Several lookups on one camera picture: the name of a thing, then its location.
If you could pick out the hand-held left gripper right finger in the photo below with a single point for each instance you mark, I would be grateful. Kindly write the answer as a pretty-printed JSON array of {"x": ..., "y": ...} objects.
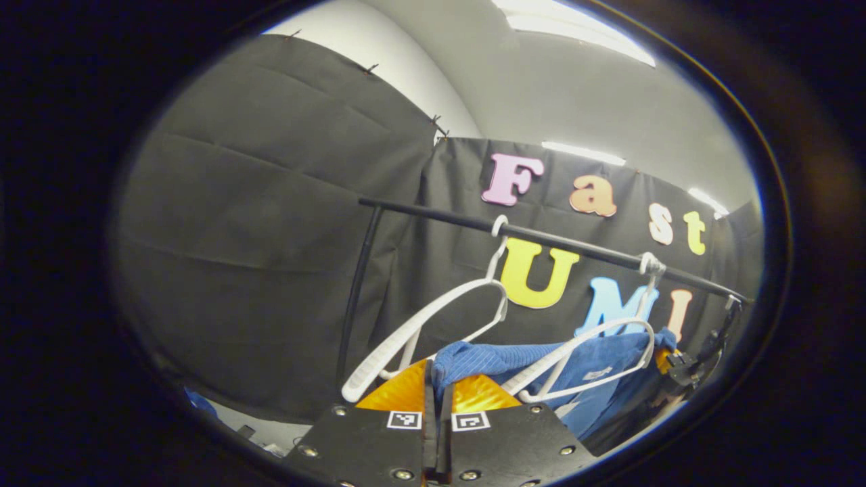
[{"x": 514, "y": 446}]

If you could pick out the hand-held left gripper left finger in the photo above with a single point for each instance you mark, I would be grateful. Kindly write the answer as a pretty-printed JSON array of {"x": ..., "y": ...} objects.
[{"x": 365, "y": 446}]

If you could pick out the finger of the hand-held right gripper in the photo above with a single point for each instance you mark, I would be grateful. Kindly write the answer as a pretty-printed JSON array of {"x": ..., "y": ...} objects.
[{"x": 680, "y": 368}]

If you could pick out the blue jacket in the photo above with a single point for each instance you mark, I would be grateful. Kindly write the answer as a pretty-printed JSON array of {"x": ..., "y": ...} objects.
[{"x": 487, "y": 358}]

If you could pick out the white plastic clothes hanger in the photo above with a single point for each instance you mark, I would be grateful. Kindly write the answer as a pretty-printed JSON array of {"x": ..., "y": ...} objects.
[
  {"x": 358, "y": 379},
  {"x": 534, "y": 371}
]

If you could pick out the black metal clothes rack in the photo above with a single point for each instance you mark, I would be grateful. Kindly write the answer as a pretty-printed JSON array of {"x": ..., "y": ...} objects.
[{"x": 433, "y": 212}]

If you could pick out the ceiling light panel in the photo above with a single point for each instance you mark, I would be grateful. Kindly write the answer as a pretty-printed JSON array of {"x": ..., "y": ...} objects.
[
  {"x": 575, "y": 30},
  {"x": 707, "y": 199},
  {"x": 582, "y": 152}
]

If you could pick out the black backdrop cloth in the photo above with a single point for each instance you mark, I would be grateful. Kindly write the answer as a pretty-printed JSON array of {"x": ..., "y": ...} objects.
[{"x": 237, "y": 237}]

